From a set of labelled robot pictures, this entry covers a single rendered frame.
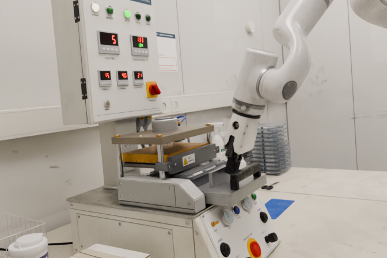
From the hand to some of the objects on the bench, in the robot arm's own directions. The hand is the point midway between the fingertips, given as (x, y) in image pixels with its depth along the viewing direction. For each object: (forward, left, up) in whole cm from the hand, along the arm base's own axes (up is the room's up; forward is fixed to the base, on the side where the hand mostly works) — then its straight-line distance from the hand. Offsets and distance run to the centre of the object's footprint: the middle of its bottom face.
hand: (232, 166), depth 98 cm
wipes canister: (+38, +36, -28) cm, 59 cm away
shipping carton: (+21, +27, -27) cm, 44 cm away
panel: (-7, 0, -25) cm, 26 cm away
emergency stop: (-6, 0, -24) cm, 24 cm away
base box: (+20, -3, -26) cm, 33 cm away
